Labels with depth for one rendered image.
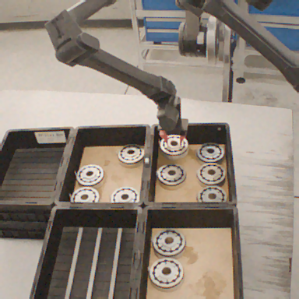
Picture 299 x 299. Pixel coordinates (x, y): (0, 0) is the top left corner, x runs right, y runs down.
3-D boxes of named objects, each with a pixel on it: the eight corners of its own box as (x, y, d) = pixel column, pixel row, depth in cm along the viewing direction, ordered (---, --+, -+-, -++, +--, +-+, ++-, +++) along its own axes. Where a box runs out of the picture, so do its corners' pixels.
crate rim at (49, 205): (8, 133, 173) (6, 128, 171) (76, 130, 167) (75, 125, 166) (-23, 207, 146) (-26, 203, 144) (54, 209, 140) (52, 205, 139)
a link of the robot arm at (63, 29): (56, 9, 101) (33, 28, 108) (87, 51, 106) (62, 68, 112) (121, -30, 133) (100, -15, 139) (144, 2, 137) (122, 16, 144)
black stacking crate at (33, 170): (15, 149, 180) (7, 130, 172) (80, 148, 174) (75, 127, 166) (-13, 223, 153) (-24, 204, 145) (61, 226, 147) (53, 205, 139)
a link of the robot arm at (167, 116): (169, 77, 135) (149, 87, 140) (162, 98, 127) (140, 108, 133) (189, 103, 140) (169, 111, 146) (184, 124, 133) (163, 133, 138)
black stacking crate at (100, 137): (81, 148, 174) (75, 127, 166) (153, 146, 169) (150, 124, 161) (61, 226, 147) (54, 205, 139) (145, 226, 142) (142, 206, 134)
